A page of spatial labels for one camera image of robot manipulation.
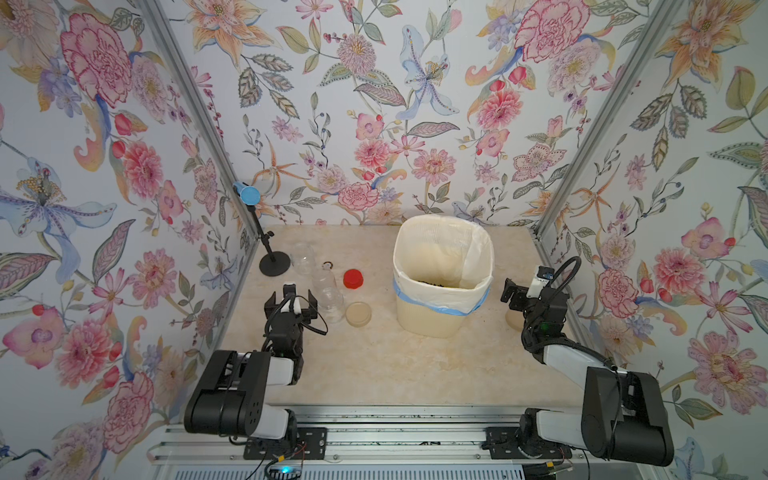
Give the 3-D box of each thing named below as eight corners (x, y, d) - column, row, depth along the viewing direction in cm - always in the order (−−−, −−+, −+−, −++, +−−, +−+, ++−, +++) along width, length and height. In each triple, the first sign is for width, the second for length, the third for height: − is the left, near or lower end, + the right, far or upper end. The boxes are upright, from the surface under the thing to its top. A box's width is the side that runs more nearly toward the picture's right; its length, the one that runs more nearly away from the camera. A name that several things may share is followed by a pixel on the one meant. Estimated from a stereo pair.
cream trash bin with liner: (393, 346, 93) (397, 293, 69) (392, 276, 110) (394, 214, 86) (477, 346, 93) (509, 293, 69) (463, 276, 110) (484, 214, 87)
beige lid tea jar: (296, 274, 110) (289, 257, 102) (299, 261, 114) (293, 243, 106) (315, 274, 110) (310, 257, 102) (317, 261, 114) (313, 243, 106)
